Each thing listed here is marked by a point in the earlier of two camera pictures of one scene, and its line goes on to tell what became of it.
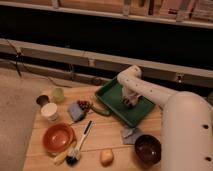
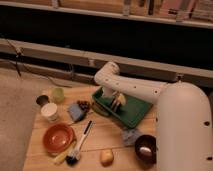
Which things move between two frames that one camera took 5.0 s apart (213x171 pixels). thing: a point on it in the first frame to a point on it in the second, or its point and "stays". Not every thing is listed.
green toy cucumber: [106, 112] stays
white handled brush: [73, 157] stays
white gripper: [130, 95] to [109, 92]
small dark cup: [43, 100] stays
